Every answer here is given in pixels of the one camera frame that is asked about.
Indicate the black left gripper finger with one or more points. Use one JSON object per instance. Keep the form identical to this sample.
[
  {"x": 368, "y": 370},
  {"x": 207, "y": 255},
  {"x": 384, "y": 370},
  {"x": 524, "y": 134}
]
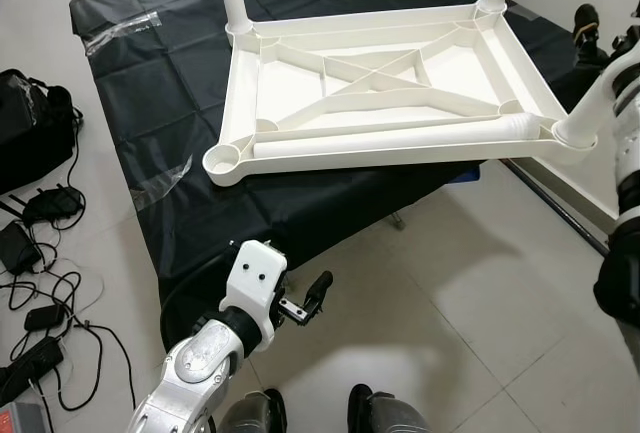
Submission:
[{"x": 318, "y": 291}]

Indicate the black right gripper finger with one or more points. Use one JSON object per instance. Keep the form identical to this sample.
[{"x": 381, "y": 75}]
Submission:
[{"x": 587, "y": 28}]

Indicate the white plastic table top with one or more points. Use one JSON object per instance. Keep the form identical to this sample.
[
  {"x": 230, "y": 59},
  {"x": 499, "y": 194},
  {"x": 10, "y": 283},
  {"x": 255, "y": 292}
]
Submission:
[{"x": 260, "y": 83}]

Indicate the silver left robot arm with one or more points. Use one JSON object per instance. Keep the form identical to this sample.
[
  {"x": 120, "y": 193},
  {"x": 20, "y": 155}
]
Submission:
[{"x": 190, "y": 373}]

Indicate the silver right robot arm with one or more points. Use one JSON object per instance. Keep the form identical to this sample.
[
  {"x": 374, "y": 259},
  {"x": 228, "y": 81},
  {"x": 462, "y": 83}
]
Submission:
[{"x": 628, "y": 143}]

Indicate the grey robot right leg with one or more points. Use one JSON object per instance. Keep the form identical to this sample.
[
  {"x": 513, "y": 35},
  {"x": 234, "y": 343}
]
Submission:
[{"x": 390, "y": 415}]

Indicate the long black floor pole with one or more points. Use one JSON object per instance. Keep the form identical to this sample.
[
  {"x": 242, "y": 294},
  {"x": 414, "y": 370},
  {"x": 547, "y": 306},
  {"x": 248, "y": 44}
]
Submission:
[{"x": 560, "y": 208}]

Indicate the blue dustpan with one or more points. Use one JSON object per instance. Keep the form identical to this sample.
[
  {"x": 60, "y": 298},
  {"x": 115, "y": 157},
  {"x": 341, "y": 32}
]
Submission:
[{"x": 465, "y": 173}]

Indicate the small black power adapter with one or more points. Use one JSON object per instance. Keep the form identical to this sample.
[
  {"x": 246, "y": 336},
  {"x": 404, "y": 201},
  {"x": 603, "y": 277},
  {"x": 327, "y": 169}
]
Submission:
[{"x": 47, "y": 317}]

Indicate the black tablecloth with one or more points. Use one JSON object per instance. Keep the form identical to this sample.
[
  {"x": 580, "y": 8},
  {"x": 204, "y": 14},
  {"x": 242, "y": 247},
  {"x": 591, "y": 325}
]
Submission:
[{"x": 150, "y": 103}]

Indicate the black router with antennas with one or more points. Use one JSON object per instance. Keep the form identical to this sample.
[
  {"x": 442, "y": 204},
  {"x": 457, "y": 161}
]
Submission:
[{"x": 55, "y": 205}]

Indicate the black square case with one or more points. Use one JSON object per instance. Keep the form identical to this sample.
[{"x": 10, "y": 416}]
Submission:
[{"x": 35, "y": 128}]

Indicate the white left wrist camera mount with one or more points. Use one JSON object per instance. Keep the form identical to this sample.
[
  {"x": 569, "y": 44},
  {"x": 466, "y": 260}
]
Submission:
[{"x": 252, "y": 283}]

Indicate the metal folding table frame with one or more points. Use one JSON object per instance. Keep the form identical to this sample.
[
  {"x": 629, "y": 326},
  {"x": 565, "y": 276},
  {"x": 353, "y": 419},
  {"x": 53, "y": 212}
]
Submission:
[{"x": 396, "y": 218}]

